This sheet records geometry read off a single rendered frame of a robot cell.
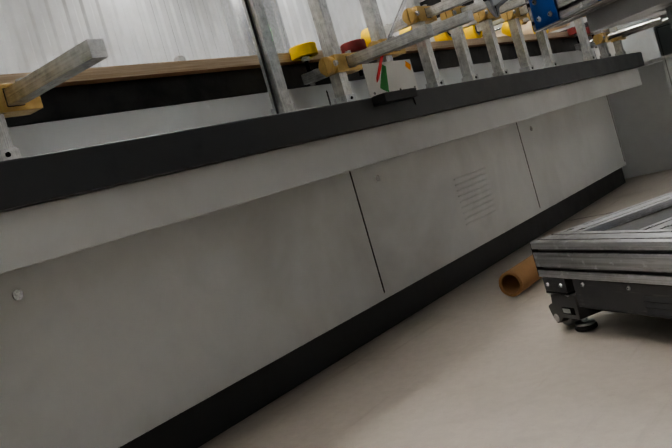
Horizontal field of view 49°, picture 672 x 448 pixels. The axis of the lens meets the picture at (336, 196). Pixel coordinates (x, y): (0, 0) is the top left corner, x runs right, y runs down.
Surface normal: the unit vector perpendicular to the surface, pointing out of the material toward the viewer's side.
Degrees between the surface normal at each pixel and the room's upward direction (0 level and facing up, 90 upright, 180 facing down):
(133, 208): 90
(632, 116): 90
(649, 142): 90
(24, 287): 90
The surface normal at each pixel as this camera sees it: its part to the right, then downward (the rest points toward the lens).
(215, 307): 0.75, -0.19
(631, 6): -0.90, 0.27
